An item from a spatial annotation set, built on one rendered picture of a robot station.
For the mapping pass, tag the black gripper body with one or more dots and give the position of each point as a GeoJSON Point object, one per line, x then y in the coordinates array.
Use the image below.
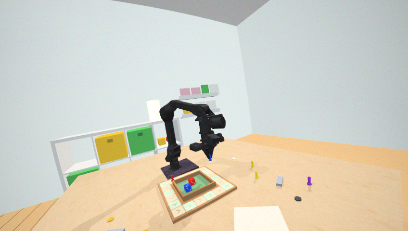
{"type": "Point", "coordinates": [198, 146]}

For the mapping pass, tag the blue die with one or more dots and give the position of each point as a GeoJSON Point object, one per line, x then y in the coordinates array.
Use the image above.
{"type": "Point", "coordinates": [187, 187]}

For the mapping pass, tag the white flat sheet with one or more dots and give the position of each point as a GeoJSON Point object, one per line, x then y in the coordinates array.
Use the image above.
{"type": "Point", "coordinates": [265, 218]}

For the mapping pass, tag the purple pawn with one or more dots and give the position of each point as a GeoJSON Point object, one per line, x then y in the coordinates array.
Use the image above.
{"type": "Point", "coordinates": [309, 181]}

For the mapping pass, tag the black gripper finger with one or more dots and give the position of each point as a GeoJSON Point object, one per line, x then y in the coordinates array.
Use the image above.
{"type": "Point", "coordinates": [211, 149]}
{"type": "Point", "coordinates": [206, 151]}

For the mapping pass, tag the red die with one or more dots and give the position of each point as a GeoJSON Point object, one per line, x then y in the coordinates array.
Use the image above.
{"type": "Point", "coordinates": [191, 181]}

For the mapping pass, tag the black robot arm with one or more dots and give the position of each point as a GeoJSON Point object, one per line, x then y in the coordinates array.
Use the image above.
{"type": "Point", "coordinates": [207, 120]}

